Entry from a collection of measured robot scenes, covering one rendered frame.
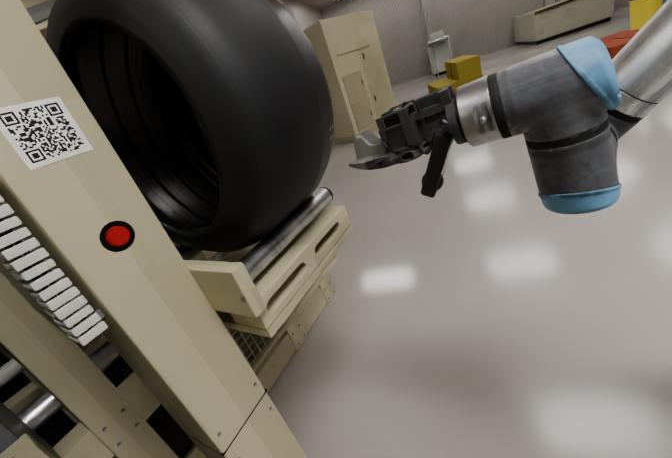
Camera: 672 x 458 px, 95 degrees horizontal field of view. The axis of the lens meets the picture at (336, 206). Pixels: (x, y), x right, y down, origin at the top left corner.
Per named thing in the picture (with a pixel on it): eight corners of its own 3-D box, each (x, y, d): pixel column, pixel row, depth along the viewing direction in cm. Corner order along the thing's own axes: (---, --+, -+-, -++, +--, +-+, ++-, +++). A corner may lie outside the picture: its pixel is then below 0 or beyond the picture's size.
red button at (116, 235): (115, 250, 45) (102, 233, 44) (110, 250, 46) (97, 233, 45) (134, 238, 47) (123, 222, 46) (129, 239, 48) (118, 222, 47)
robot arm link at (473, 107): (506, 127, 48) (502, 149, 41) (473, 137, 51) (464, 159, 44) (490, 70, 45) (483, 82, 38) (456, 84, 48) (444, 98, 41)
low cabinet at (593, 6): (577, 24, 1062) (576, -5, 1029) (615, 19, 858) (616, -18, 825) (515, 45, 1128) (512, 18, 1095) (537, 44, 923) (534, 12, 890)
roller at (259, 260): (220, 270, 54) (223, 287, 57) (240, 280, 53) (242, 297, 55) (318, 184, 80) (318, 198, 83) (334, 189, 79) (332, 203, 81)
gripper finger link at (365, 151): (339, 141, 58) (383, 125, 52) (352, 170, 59) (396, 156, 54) (332, 147, 55) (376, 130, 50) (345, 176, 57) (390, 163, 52)
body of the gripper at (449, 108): (386, 109, 54) (455, 80, 47) (404, 154, 57) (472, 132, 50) (370, 122, 49) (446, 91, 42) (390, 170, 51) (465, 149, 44)
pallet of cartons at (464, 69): (434, 115, 538) (426, 73, 512) (430, 104, 644) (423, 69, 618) (487, 99, 510) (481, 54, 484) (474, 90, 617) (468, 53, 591)
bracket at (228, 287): (257, 319, 51) (230, 272, 48) (142, 297, 74) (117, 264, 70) (269, 304, 54) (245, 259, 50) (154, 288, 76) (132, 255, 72)
